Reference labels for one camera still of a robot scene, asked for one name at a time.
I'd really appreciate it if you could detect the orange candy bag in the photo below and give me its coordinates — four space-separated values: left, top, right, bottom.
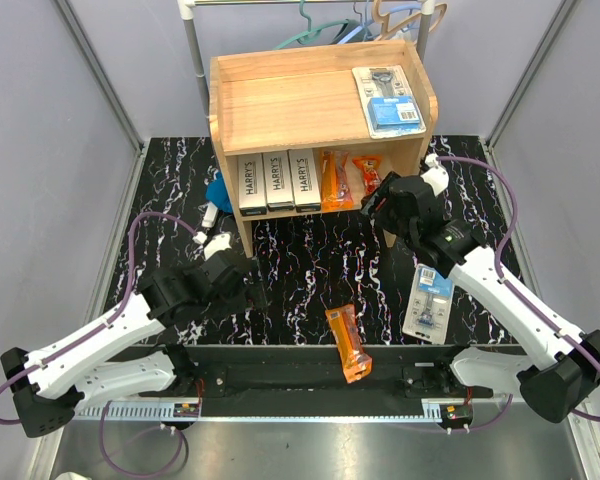
325 304 373 384
352 155 383 196
321 150 354 212

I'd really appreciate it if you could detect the white Harry's box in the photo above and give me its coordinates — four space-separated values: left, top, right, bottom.
262 151 295 211
238 153 267 216
288 149 321 213

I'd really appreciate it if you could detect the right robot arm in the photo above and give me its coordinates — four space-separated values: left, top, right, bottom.
361 172 600 423

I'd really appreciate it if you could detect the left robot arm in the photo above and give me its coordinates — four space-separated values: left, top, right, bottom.
0 250 267 438

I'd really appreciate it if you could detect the razor blister pack on shelf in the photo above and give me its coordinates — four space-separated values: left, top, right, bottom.
352 65 426 140

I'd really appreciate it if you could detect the blue object behind shelf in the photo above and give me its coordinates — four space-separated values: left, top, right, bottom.
205 172 233 214

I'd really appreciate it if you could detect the wooden two-tier shelf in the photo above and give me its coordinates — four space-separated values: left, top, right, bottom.
208 39 439 258

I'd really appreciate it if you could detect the black marble mat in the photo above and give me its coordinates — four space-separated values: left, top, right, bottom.
126 135 517 346

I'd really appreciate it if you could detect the white rack foot left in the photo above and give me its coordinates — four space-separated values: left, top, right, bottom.
201 202 219 229

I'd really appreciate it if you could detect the blue razor blister pack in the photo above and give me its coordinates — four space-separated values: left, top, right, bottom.
402 264 454 345

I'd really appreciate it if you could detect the teal clothes hanger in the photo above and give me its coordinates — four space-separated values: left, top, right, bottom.
273 0 357 50

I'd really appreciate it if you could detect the wooden clothes hanger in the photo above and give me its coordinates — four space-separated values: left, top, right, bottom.
371 0 448 40

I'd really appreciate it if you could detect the blue clothes hanger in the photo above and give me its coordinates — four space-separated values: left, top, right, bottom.
332 1 378 45

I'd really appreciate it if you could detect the metal clothes rack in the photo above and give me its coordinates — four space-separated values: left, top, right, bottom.
176 0 444 91

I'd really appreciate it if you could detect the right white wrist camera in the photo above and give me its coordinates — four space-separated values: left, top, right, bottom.
420 153 449 197

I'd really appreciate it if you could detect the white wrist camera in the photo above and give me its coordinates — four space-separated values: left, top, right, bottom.
203 233 232 260
420 153 449 197

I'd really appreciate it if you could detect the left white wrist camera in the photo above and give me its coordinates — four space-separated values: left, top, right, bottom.
203 233 232 260

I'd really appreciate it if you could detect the slotted cable duct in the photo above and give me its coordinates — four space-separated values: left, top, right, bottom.
74 401 201 423

